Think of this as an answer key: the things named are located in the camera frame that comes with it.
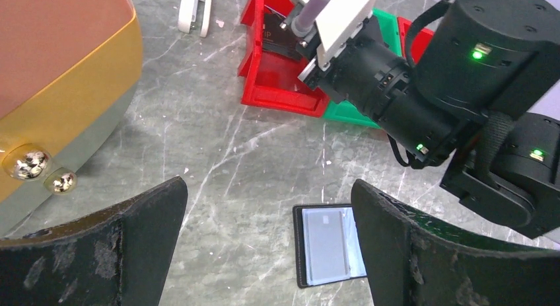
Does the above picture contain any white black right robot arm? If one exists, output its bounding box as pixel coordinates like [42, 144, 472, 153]
[281, 0, 559, 242]

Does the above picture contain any green plastic bin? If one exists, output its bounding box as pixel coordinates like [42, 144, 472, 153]
[322, 8, 403, 130]

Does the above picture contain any red plastic bin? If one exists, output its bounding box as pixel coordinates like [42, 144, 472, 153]
[238, 0, 329, 118]
[397, 17, 434, 63]

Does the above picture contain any black leather card holder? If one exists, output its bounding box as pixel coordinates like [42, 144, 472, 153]
[292, 204, 367, 289]

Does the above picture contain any white orange cylinder drum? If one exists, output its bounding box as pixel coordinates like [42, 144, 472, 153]
[1, 0, 143, 234]

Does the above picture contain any small white clip block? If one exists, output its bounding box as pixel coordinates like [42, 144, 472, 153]
[177, 0, 212, 38]

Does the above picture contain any black VIP card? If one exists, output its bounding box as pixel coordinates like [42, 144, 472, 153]
[262, 13, 302, 61]

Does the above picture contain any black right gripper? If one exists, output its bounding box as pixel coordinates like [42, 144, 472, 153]
[299, 16, 460, 169]

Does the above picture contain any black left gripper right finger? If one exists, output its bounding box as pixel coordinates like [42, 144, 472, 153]
[351, 179, 559, 305]

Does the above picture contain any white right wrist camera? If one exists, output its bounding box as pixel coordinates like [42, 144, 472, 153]
[289, 0, 380, 72]

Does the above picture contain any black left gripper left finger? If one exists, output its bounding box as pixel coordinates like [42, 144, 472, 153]
[1, 177, 188, 305]

